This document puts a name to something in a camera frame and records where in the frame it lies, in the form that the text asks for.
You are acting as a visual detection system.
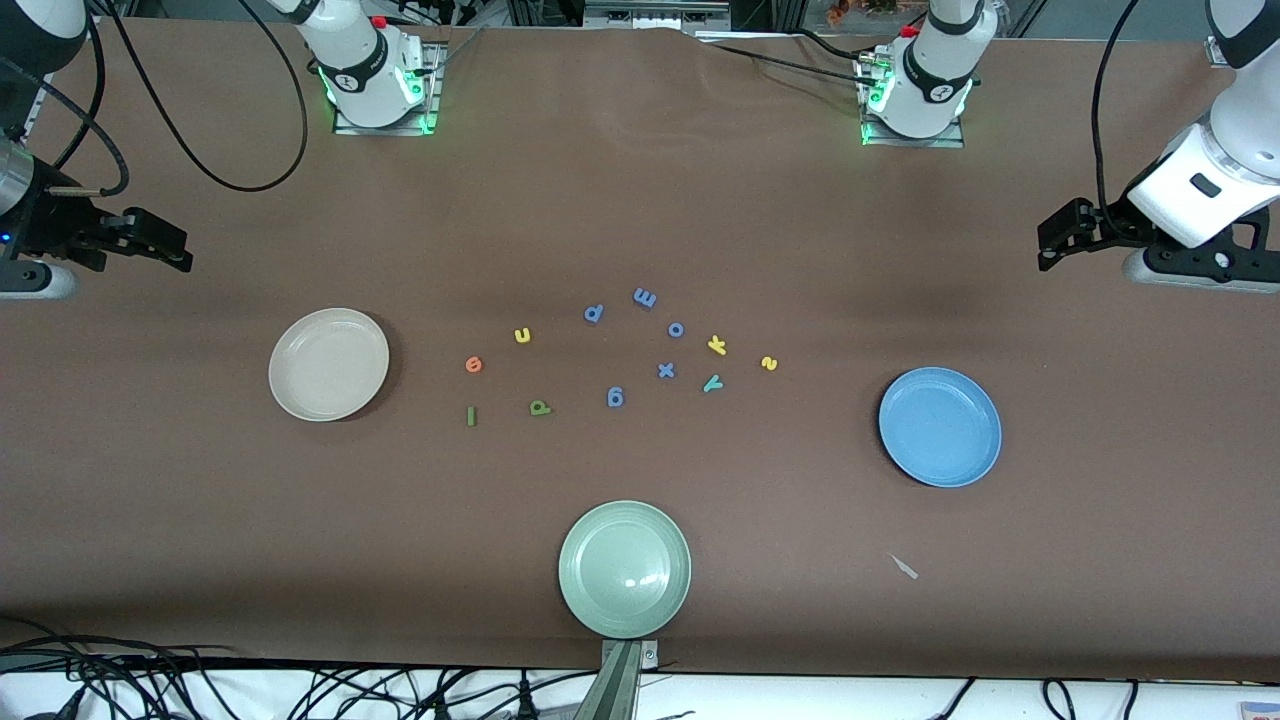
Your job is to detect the beige round plate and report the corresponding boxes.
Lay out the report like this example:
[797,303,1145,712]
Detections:
[268,307,391,423]

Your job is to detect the blue round plate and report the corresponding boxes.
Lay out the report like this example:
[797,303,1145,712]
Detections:
[878,366,1003,489]

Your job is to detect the brown table cover sheet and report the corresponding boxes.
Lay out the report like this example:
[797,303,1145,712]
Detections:
[0,15,1280,683]

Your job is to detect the green round plate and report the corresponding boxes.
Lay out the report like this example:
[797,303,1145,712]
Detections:
[558,500,693,640]

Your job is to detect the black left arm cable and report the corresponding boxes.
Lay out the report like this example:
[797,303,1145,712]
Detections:
[1093,0,1141,226]

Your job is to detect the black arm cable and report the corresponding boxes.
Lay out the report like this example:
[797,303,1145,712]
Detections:
[30,0,309,197]
[1093,0,1141,226]

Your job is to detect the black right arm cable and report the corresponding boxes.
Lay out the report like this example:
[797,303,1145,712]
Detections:
[30,0,309,197]

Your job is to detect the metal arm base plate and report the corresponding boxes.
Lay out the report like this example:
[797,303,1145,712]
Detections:
[332,40,442,137]
[858,50,967,149]

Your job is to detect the black base cable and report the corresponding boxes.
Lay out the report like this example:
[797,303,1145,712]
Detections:
[690,30,886,86]

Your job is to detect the thick black floor cable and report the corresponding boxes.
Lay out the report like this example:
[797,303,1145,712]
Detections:
[0,632,249,669]

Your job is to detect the tangled black floor cables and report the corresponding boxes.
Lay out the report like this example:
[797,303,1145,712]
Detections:
[0,660,581,720]

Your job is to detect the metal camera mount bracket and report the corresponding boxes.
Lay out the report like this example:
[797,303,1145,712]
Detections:
[575,640,661,720]

